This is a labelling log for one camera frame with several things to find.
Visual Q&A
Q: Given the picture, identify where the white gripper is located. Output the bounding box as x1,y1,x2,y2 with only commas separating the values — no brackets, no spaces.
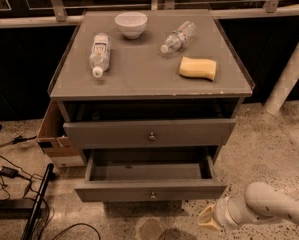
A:
198,197,238,230

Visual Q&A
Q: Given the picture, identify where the clear crumpled plastic bottle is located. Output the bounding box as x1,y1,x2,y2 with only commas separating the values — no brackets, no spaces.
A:
160,21,196,54

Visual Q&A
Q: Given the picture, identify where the grey top drawer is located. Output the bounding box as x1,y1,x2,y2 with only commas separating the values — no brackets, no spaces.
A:
57,100,245,150

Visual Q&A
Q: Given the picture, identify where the black pole stand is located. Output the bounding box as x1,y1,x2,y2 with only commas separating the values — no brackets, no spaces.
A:
21,163,54,240

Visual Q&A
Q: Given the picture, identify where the metal window railing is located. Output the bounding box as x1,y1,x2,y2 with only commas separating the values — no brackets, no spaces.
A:
0,0,299,30

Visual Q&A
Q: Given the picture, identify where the black power adapter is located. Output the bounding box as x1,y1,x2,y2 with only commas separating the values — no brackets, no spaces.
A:
0,166,19,178

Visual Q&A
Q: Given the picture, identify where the yellow sponge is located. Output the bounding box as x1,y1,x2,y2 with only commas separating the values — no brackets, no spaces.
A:
179,56,217,81

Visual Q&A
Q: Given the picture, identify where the grey drawer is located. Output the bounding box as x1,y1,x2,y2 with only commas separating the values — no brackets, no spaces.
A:
57,100,245,150
75,147,226,202

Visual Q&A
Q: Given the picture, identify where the white ceramic bowl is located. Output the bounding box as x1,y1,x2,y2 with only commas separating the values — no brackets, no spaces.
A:
115,12,148,39

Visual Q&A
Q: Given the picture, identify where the black floor cable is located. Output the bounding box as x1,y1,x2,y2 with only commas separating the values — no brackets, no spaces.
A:
50,222,102,240

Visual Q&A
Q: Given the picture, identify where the clear bottle white label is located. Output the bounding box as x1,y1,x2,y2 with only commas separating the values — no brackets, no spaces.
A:
89,33,111,78

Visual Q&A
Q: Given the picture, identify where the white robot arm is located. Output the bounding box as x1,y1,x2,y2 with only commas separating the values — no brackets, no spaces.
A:
198,182,299,230

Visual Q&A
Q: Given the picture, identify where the white diagonal pillar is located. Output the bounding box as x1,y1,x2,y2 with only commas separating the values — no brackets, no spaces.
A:
264,42,299,115

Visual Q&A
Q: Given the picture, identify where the grey drawer cabinet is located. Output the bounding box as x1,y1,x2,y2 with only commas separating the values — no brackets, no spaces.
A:
47,9,256,162

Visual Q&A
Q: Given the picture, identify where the cardboard box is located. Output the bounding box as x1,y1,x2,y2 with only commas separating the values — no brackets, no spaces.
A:
37,101,84,168

